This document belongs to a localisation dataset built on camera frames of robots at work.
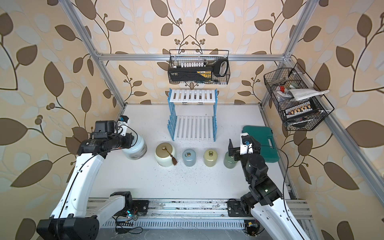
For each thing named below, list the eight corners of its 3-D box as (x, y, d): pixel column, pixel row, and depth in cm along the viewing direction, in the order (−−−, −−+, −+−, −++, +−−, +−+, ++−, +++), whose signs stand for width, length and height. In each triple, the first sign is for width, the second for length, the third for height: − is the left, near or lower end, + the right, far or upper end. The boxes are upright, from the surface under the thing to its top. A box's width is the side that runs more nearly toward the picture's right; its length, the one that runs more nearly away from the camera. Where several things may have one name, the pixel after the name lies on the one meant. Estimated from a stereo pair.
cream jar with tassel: (157, 166, 90) (153, 159, 81) (160, 151, 96) (156, 142, 88) (176, 166, 90) (174, 159, 81) (177, 151, 96) (175, 142, 88)
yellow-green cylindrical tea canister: (204, 167, 90) (204, 160, 83) (204, 156, 95) (204, 149, 87) (216, 167, 90) (217, 160, 83) (215, 156, 95) (216, 149, 87)
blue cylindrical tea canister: (183, 166, 90) (181, 160, 83) (183, 156, 95) (182, 149, 88) (196, 166, 90) (195, 160, 83) (196, 156, 95) (196, 149, 88)
